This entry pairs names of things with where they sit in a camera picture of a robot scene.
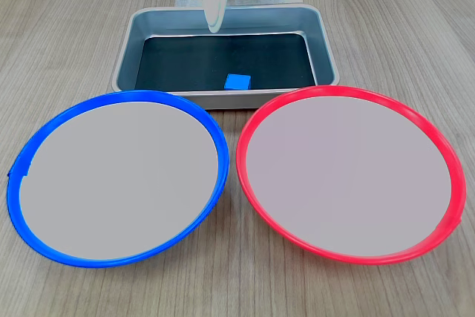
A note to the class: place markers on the steel tray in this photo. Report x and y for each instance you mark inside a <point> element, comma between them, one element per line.
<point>326,53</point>

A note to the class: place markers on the black tray mat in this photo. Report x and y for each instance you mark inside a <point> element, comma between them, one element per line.
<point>193,61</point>

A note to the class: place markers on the red-rimmed white plate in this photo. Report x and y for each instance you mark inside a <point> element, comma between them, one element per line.
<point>349,179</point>

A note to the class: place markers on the small blue cube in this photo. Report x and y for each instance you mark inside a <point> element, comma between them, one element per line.
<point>237,82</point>

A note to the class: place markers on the blue-rimmed white plate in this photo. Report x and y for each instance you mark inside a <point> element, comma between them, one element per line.
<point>111,183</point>

